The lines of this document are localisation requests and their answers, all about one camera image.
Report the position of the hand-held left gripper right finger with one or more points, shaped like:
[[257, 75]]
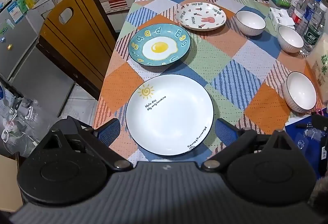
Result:
[[225, 134]]

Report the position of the white plate with bunny print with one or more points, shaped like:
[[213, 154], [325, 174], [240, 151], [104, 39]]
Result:
[[201, 16]]

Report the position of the blue plate with fried egg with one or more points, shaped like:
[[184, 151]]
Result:
[[158, 47]]

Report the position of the brown cardboard box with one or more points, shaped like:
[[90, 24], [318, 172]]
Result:
[[9, 183]]

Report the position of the water bottle with green label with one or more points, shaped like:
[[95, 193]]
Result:
[[314, 33]]

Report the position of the wooden chair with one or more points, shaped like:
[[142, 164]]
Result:
[[84, 34]]

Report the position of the white printed sack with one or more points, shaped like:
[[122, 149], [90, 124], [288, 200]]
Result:
[[5, 101]]

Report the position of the water bottle with red label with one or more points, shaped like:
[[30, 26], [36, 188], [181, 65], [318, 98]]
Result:
[[298, 15]]

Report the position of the white plate with sun print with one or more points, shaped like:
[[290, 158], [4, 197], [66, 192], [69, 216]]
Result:
[[174, 121]]

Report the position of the clear bag of rice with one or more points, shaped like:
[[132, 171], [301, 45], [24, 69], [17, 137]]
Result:
[[319, 60]]

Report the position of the white ribbed bowl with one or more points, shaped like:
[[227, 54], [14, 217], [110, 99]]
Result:
[[290, 39], [250, 21], [301, 94]]

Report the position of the colourful patchwork tablecloth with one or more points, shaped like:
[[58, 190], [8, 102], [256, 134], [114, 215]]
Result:
[[223, 60]]

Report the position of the silver refrigerator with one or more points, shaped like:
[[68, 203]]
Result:
[[23, 42]]

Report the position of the blue bag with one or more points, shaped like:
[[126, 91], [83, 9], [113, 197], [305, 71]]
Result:
[[290, 134]]

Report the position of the water bottle with blue cap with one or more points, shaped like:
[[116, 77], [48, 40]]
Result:
[[311, 10]]

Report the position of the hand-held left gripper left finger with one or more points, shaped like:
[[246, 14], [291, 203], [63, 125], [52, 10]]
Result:
[[110, 131]]

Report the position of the clear plastic bag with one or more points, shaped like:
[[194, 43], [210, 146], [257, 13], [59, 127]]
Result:
[[11, 134]]

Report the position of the white tissue box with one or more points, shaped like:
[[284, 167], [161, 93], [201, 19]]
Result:
[[280, 18]]

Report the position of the clear plastic packaging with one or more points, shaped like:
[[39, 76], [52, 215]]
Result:
[[308, 138]]

